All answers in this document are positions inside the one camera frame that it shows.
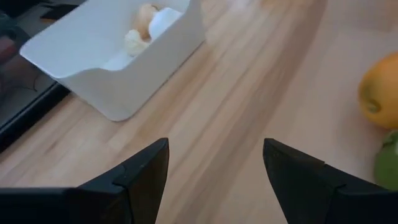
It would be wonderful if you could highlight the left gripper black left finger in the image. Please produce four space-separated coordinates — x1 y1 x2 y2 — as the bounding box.
0 138 170 224

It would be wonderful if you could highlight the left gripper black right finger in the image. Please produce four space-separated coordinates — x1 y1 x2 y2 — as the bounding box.
262 138 398 224

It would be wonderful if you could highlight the orange yellow lemon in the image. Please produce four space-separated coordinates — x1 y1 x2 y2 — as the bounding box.
357 51 398 130

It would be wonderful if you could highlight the white garlic bulb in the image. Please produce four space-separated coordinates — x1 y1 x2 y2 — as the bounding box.
124 29 150 57

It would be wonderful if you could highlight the green lime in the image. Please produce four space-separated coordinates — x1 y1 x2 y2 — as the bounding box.
373 129 398 191

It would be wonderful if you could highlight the white plastic basket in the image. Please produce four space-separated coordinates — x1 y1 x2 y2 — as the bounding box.
19 0 206 122

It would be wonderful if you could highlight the black aluminium table frame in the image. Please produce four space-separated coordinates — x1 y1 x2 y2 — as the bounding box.
0 81 72 154

